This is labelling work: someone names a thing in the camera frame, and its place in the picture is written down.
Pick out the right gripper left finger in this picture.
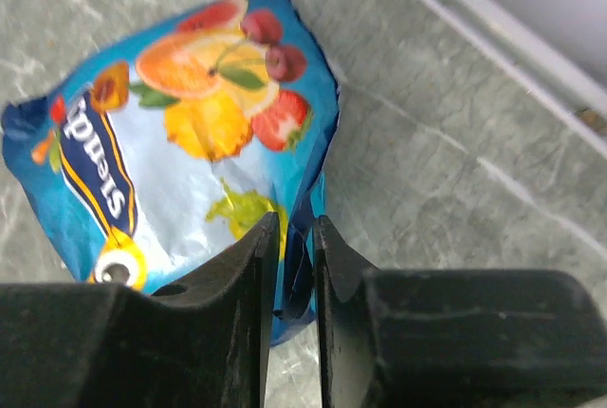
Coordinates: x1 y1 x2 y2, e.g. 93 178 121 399
1 213 280 407

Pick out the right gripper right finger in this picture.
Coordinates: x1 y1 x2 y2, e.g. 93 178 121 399
313 217 606 407

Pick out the blue fruit candy bag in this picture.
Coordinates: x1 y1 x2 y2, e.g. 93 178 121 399
1 0 340 344

